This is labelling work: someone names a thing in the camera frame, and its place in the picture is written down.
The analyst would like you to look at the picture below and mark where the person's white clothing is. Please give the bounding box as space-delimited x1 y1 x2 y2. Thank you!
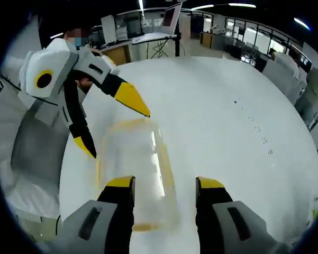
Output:
0 37 69 228

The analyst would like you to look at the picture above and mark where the clear box with yellow buckle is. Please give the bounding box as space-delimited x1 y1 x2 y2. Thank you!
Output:
95 118 179 233

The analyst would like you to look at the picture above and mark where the laptop on stand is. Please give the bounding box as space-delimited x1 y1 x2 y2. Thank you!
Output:
131 10 182 58

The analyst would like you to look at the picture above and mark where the person's left hand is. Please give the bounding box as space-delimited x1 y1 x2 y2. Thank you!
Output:
78 76 93 90

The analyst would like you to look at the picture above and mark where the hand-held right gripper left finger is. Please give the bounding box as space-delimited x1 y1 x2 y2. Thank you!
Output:
62 175 136 254

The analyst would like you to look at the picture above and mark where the white board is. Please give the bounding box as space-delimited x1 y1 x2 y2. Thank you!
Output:
101 14 116 44

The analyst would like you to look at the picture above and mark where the open silver laptop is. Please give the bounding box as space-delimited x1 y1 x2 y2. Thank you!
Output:
160 2 183 37

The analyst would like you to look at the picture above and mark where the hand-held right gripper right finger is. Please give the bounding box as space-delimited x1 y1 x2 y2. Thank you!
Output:
195 176 292 254

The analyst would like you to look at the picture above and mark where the wooden cabinet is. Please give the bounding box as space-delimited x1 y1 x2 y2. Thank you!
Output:
200 31 215 49
100 44 131 66

